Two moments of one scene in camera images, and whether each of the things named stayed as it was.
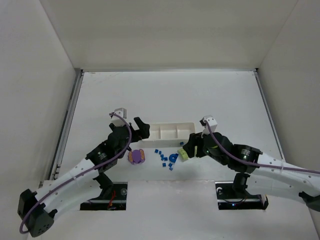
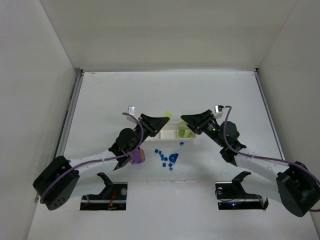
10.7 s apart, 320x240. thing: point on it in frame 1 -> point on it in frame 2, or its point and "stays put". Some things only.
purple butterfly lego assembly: [136, 156] stays put
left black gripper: [133, 132] -> [147, 125]
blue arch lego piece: [172, 157] stays put
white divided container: [168, 135] stays put
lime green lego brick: [182, 154] -> [185, 133]
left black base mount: [113, 197] stays put
